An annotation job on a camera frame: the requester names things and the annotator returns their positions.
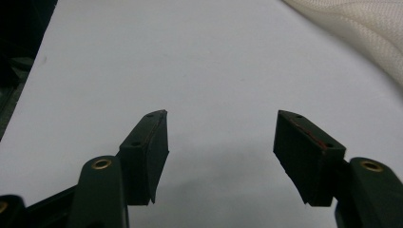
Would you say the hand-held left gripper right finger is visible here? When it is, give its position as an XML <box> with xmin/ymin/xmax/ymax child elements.
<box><xmin>273</xmin><ymin>109</ymin><xmax>347</xmax><ymax>207</ymax></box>

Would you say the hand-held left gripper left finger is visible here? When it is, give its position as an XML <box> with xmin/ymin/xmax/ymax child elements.
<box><xmin>118</xmin><ymin>109</ymin><xmax>170</xmax><ymax>206</ymax></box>

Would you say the cream mesh laundry bag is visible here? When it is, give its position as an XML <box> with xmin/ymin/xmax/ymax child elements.
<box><xmin>282</xmin><ymin>0</ymin><xmax>403</xmax><ymax>91</ymax></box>

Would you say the white foam board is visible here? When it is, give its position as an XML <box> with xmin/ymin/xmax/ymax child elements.
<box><xmin>0</xmin><ymin>0</ymin><xmax>403</xmax><ymax>228</ymax></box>

